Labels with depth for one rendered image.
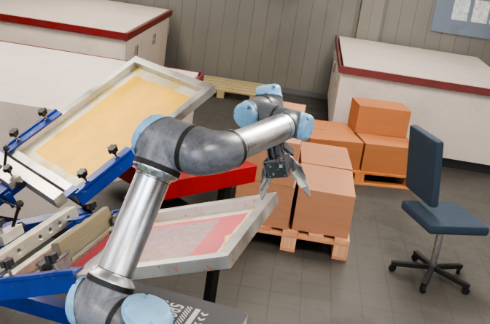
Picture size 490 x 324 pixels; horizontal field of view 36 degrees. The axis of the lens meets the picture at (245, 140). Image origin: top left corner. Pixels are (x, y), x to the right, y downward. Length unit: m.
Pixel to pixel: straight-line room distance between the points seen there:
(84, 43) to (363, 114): 3.10
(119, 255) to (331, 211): 3.82
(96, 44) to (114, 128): 4.99
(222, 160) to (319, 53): 8.91
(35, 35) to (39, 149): 5.13
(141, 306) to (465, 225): 3.84
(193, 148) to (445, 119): 6.72
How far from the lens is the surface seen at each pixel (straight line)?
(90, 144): 3.33
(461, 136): 8.38
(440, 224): 5.22
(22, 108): 5.13
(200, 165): 1.71
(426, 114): 8.26
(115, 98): 3.55
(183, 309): 2.69
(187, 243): 2.40
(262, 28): 10.57
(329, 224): 5.52
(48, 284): 2.34
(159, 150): 1.75
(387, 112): 7.54
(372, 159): 7.25
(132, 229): 1.76
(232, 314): 2.69
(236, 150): 1.74
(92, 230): 2.60
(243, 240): 2.21
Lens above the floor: 2.27
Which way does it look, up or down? 16 degrees down
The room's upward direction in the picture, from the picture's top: 8 degrees clockwise
